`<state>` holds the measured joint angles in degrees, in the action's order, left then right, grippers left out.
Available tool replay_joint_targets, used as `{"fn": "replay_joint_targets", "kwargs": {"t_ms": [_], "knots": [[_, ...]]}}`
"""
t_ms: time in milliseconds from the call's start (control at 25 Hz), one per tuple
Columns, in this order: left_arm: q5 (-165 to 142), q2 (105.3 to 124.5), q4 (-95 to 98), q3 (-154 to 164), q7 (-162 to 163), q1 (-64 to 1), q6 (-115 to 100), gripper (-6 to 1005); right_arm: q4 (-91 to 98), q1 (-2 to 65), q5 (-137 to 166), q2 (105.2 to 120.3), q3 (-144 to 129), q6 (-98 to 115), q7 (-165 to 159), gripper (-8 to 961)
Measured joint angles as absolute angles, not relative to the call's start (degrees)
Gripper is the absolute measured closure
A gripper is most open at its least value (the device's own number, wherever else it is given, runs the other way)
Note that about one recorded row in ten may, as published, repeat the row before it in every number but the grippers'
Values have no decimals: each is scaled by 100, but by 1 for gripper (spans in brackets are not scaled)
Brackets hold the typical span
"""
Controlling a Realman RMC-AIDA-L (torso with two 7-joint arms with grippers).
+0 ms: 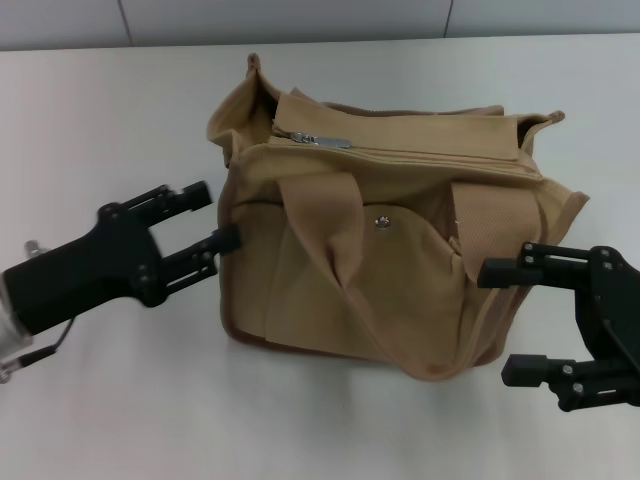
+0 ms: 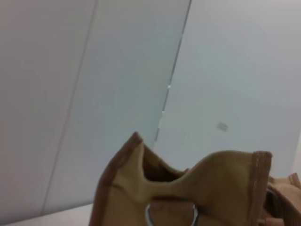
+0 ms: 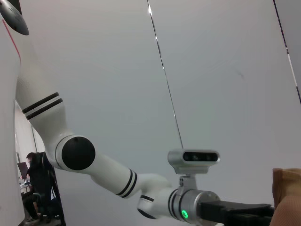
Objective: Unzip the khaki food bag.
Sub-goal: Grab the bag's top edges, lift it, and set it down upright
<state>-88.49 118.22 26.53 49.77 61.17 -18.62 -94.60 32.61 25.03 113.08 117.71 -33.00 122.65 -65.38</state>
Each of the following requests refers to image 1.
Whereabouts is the khaki canvas food bag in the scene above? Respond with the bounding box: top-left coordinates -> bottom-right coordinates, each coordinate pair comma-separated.
206,51 -> 589,384

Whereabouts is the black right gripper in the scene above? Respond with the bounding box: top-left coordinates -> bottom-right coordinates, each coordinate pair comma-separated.
477,241 -> 640,412

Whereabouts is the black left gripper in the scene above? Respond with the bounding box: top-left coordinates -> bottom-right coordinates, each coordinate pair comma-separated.
0,180 -> 243,336

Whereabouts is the silver metal zipper pull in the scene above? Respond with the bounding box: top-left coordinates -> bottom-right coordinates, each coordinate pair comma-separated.
292,130 -> 354,151

